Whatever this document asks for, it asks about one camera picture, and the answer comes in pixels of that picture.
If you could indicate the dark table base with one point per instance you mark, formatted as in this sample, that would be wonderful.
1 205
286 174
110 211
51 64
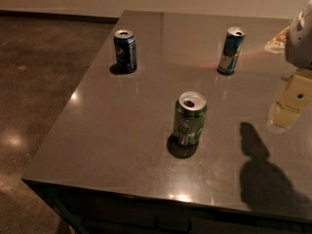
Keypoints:
90 211

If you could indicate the blue pepsi can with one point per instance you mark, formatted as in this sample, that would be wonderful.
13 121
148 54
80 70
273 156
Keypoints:
125 50

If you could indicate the tall blue energy drink can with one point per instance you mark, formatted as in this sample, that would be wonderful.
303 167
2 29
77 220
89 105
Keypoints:
231 50

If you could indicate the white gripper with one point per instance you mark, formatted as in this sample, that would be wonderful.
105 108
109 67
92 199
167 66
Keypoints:
300 44

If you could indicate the green soda can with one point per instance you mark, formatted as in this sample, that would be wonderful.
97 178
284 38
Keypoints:
190 118

